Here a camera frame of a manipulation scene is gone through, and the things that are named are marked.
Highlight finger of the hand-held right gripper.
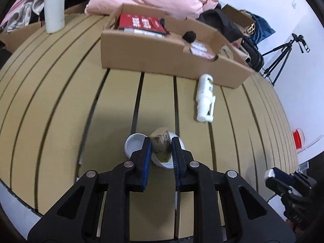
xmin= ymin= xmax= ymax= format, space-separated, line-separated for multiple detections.
xmin=264 ymin=167 xmax=295 ymax=195

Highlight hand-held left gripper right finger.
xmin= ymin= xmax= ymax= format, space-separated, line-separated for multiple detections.
xmin=172 ymin=137 xmax=296 ymax=243

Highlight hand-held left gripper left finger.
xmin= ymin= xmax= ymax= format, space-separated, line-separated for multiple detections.
xmin=28 ymin=137 xmax=153 ymax=243

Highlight white jar lid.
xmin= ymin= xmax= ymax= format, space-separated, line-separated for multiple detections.
xmin=124 ymin=133 xmax=148 ymax=159

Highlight small brown paper packet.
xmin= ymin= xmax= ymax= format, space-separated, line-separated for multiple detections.
xmin=150 ymin=128 xmax=172 ymax=155

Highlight small white spray bottle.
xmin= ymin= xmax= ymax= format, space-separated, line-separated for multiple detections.
xmin=195 ymin=74 xmax=216 ymax=123

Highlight shallow cardboard box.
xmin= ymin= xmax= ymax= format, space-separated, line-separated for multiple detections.
xmin=101 ymin=3 xmax=254 ymax=90

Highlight pink card package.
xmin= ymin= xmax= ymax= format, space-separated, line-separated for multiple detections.
xmin=190 ymin=43 xmax=218 ymax=60

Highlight small black round object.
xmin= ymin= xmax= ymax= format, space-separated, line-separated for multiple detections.
xmin=182 ymin=31 xmax=197 ymax=43

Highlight red printed box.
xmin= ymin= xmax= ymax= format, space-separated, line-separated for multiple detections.
xmin=118 ymin=13 xmax=168 ymax=36

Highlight red bucket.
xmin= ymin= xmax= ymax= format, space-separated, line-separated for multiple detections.
xmin=292 ymin=128 xmax=306 ymax=150

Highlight black suitcase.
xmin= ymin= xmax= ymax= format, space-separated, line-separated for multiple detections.
xmin=237 ymin=38 xmax=265 ymax=72

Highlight black bag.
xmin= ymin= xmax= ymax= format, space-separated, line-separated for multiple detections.
xmin=197 ymin=9 xmax=244 ymax=44

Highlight wicker ball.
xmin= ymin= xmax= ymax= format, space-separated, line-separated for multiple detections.
xmin=242 ymin=22 xmax=255 ymax=35

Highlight blue cloth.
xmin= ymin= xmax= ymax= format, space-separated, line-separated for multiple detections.
xmin=249 ymin=14 xmax=276 ymax=44

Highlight open cardboard box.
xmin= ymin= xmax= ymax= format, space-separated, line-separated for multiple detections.
xmin=221 ymin=3 xmax=257 ymax=26

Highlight cardboard box with clothes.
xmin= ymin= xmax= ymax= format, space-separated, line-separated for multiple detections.
xmin=0 ymin=1 xmax=90 ymax=54

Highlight beige clothes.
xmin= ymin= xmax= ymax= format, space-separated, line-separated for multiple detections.
xmin=6 ymin=0 xmax=46 ymax=32

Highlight black camera tripod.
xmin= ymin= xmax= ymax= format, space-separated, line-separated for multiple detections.
xmin=261 ymin=33 xmax=311 ymax=86

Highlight white cylindrical post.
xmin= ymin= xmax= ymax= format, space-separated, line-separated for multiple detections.
xmin=45 ymin=0 xmax=65 ymax=34

